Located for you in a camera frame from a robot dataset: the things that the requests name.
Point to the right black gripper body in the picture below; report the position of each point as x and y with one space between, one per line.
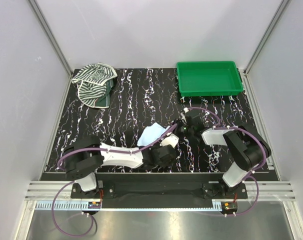
183 130

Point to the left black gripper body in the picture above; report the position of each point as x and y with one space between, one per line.
162 165

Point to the light blue towel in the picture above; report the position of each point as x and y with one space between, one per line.
150 134

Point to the green white striped towel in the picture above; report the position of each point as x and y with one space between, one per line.
94 83

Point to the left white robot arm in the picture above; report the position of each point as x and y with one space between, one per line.
83 157

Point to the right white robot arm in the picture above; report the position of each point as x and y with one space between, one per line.
248 150

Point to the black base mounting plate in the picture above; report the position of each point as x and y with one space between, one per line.
202 185

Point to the green plastic tray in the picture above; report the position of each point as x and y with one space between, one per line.
208 78

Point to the black marble pattern mat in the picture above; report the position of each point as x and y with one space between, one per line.
139 98

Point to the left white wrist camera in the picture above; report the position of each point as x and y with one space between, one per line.
170 140

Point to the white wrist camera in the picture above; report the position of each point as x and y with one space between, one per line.
183 115
170 140

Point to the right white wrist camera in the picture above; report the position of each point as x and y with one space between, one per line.
183 115

